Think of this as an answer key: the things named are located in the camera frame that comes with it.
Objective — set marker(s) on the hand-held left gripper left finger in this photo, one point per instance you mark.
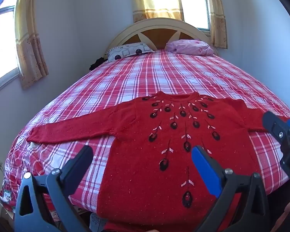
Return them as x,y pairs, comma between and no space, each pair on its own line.
82,159

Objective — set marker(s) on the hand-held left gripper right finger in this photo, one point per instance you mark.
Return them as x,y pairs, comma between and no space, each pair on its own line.
205,171

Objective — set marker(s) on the red knitted sweater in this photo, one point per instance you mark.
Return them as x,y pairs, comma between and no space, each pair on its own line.
140,174

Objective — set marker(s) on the dark cloth beside bed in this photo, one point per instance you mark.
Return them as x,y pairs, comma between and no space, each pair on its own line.
96,64

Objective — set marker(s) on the bed with red plaid cover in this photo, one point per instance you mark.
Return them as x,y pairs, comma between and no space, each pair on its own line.
135,77

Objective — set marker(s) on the pink pillow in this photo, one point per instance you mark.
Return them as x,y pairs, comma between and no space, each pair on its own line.
191,46

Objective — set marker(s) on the grey patterned pillow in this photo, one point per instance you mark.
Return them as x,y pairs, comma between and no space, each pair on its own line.
128,50

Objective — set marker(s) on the yellow patterned curtain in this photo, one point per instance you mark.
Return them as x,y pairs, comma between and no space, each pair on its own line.
30,41
217,17
157,0

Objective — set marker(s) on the window behind headboard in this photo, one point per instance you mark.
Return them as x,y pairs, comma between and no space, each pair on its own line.
193,7

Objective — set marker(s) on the large side window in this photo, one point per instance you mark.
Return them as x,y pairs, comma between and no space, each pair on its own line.
2,41

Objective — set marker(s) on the cream wooden headboard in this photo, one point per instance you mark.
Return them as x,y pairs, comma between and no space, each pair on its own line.
159,23

